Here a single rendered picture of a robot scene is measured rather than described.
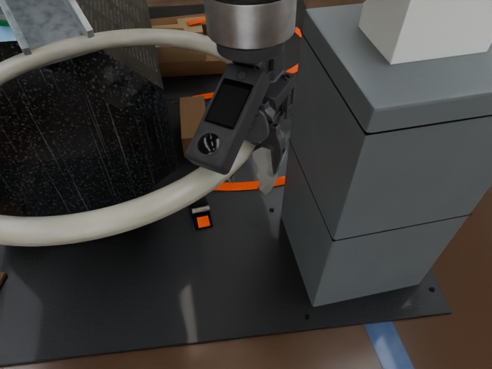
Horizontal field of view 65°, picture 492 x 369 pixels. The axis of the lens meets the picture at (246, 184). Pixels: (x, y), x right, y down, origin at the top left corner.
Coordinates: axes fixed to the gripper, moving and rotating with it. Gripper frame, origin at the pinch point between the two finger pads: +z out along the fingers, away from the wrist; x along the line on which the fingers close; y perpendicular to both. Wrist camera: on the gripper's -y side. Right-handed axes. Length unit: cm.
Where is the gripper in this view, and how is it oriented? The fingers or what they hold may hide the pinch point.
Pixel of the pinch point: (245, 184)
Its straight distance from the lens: 52.9
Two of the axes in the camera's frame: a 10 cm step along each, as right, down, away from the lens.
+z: 0.3, 7.1, 7.1
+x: -8.9, -3.1, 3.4
